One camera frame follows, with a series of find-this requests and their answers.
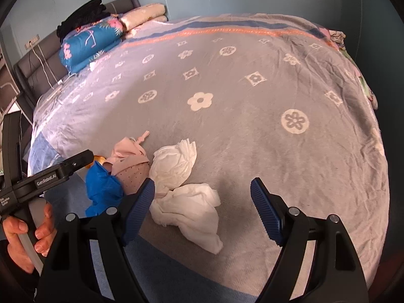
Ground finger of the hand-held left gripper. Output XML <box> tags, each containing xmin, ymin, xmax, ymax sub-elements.
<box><xmin>61</xmin><ymin>151</ymin><xmax>94</xmax><ymax>178</ymax></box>

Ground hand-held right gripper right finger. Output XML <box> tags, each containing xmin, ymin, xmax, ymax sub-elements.
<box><xmin>250</xmin><ymin>178</ymin><xmax>370</xmax><ymax>303</ymax></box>

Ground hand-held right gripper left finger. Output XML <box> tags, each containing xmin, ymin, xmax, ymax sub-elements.
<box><xmin>38</xmin><ymin>178</ymin><xmax>156</xmax><ymax>303</ymax></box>

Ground white tissue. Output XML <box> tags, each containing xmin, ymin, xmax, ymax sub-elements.
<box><xmin>148</xmin><ymin>138</ymin><xmax>198</xmax><ymax>194</ymax></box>
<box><xmin>149</xmin><ymin>183</ymin><xmax>223</xmax><ymax>255</ymax></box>

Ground person's left forearm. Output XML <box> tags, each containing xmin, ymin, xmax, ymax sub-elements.
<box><xmin>0</xmin><ymin>241</ymin><xmax>41</xmax><ymax>303</ymax></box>

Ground person's left hand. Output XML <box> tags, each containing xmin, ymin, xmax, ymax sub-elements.
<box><xmin>3</xmin><ymin>202</ymin><xmax>57</xmax><ymax>274</ymax></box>

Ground pink dotted cloth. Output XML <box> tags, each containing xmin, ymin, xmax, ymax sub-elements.
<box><xmin>104</xmin><ymin>130</ymin><xmax>151</xmax><ymax>197</ymax></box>

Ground grey flower print blanket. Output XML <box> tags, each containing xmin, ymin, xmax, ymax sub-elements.
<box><xmin>27</xmin><ymin>13</ymin><xmax>390</xmax><ymax>303</ymax></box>

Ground white bedside table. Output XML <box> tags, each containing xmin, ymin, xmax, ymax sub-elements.
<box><xmin>0</xmin><ymin>42</ymin><xmax>22</xmax><ymax>118</ymax></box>

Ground dark grey headboard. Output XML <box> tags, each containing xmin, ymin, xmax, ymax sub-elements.
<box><xmin>14</xmin><ymin>0</ymin><xmax>141</xmax><ymax>123</ymax></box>

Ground blue floral quilt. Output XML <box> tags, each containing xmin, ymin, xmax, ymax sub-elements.
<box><xmin>59</xmin><ymin>16</ymin><xmax>126</xmax><ymax>74</ymax></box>

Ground black clothing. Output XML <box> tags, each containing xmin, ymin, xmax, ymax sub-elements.
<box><xmin>56</xmin><ymin>0</ymin><xmax>112</xmax><ymax>44</ymax></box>

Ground pink floral pillow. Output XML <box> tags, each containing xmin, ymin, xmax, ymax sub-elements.
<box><xmin>126</xmin><ymin>15</ymin><xmax>168</xmax><ymax>33</ymax></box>
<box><xmin>121</xmin><ymin>3</ymin><xmax>167</xmax><ymax>28</ymax></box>

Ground floral bed sheet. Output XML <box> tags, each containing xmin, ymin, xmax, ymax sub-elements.
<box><xmin>319</xmin><ymin>28</ymin><xmax>381</xmax><ymax>112</ymax></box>

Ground white charging cable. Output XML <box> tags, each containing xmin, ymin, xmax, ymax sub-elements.
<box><xmin>32</xmin><ymin>42</ymin><xmax>93</xmax><ymax>105</ymax></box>

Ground black cable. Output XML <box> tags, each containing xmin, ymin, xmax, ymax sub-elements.
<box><xmin>28</xmin><ymin>48</ymin><xmax>40</xmax><ymax>105</ymax></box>

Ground wall power socket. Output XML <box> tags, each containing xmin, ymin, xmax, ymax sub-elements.
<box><xmin>24</xmin><ymin>34</ymin><xmax>40</xmax><ymax>50</ymax></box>

